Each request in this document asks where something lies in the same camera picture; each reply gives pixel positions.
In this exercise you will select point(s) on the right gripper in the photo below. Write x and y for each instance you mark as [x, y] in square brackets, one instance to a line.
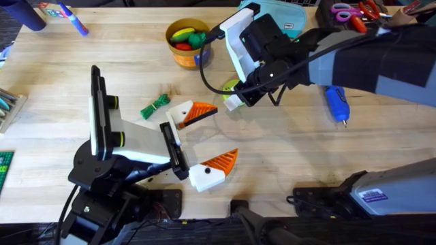
[272, 68]

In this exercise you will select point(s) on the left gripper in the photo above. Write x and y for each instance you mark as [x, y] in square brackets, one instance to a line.
[143, 143]

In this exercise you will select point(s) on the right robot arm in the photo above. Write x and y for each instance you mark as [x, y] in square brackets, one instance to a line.
[402, 190]

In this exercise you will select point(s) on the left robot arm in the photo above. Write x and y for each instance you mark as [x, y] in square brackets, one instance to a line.
[102, 211]

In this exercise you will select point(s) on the green toy vegetable bundle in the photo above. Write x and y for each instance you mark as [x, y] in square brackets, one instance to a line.
[155, 106]

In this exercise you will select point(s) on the blue electric screwdriver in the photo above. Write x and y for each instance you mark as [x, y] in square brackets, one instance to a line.
[337, 103]

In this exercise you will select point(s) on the green disc with holes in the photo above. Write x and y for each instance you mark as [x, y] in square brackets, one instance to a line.
[229, 87]

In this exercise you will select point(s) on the right wrist upright plate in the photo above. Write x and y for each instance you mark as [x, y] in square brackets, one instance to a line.
[235, 41]

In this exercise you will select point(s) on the wrist upright plate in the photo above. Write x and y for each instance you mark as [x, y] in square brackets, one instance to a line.
[235, 41]
[100, 112]

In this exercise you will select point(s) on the yellow tub with toys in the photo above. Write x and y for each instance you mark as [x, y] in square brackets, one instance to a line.
[185, 54]

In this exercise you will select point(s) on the teal zip bag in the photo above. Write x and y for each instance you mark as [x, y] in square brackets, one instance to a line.
[289, 17]

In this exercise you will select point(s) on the left wrist upright plate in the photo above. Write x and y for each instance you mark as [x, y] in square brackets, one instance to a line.
[100, 112]

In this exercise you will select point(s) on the blue and white marker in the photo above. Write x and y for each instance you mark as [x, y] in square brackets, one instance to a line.
[76, 24]

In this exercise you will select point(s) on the tray of tools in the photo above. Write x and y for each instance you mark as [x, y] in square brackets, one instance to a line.
[8, 109]

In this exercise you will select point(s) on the green board with blocks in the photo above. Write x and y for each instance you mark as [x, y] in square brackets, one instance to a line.
[5, 170]

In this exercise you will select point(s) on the small colourful box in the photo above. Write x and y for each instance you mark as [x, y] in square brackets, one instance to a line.
[51, 10]

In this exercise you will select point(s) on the dark blue tube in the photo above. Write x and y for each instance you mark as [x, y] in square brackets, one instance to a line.
[24, 13]

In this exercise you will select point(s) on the black rail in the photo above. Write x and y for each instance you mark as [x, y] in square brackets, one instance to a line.
[340, 232]

